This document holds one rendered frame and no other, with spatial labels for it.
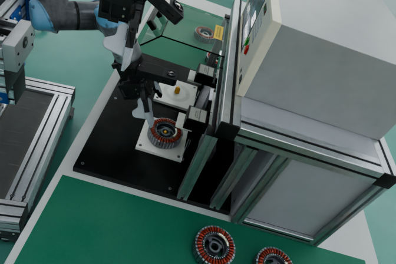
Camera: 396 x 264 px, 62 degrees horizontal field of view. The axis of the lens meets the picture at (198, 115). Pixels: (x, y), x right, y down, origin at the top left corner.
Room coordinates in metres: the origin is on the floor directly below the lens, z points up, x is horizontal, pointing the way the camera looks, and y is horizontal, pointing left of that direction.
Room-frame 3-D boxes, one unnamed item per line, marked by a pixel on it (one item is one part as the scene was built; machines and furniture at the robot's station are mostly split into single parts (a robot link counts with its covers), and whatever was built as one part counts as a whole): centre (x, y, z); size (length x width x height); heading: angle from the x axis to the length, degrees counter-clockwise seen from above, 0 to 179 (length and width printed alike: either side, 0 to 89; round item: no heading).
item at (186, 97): (0.98, 0.11, 0.78); 0.15 x 0.15 x 0.01; 8
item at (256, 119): (0.90, -0.22, 1.09); 0.68 x 0.44 x 0.05; 8
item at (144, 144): (0.74, 0.08, 0.78); 0.15 x 0.15 x 0.01; 8
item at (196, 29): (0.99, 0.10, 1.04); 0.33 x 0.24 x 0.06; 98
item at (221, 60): (0.87, -0.01, 1.03); 0.62 x 0.01 x 0.03; 8
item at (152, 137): (0.74, 0.08, 0.80); 0.11 x 0.11 x 0.04
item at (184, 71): (0.86, 0.08, 0.76); 0.64 x 0.47 x 0.02; 8
